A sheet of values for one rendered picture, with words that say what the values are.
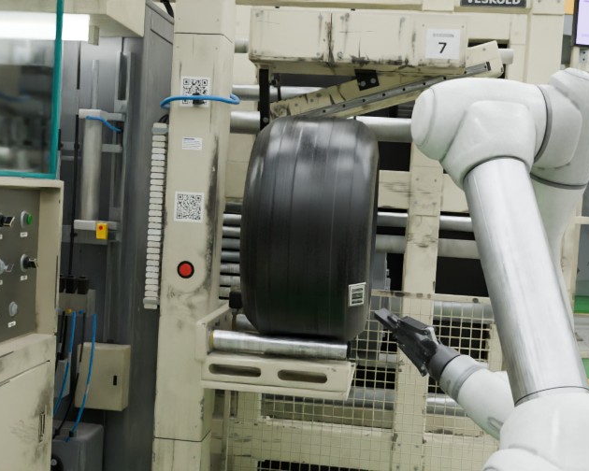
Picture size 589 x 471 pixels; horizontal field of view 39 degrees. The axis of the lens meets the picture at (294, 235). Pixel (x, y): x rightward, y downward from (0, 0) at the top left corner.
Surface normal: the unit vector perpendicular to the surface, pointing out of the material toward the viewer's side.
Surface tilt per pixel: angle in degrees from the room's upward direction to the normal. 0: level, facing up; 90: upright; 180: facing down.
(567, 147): 116
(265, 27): 90
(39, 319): 90
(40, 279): 90
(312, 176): 62
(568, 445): 48
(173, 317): 90
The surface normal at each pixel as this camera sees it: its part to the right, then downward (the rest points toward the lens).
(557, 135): 0.29, 0.36
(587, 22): 0.19, 0.07
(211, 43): -0.13, 0.04
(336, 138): -0.04, -0.74
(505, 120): 0.24, -0.44
